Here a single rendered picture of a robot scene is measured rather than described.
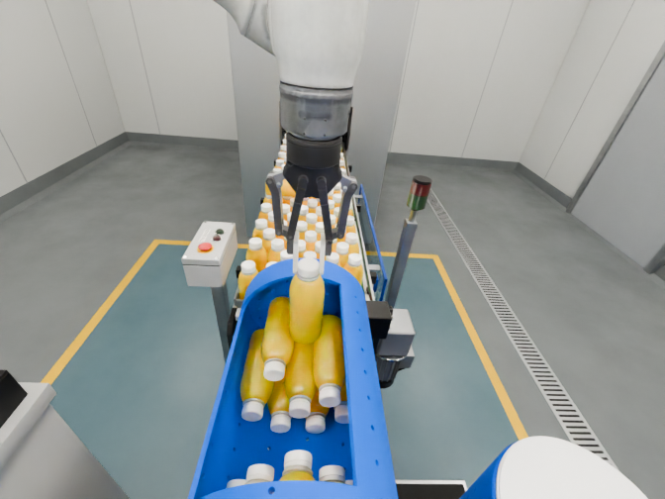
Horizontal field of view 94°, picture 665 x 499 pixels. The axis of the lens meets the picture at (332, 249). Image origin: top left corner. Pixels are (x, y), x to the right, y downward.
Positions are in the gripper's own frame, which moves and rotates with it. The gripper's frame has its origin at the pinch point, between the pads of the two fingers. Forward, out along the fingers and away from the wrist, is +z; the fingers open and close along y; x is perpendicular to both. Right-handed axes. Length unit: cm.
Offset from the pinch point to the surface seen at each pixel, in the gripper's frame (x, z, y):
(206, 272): 24.4, 26.4, -28.2
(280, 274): 5.1, 9.4, -5.5
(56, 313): 100, 132, -160
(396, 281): 50, 49, 35
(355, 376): -16.0, 10.8, 7.9
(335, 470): -25.1, 20.2, 5.3
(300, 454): -24.6, 16.0, 0.1
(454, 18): 434, -51, 167
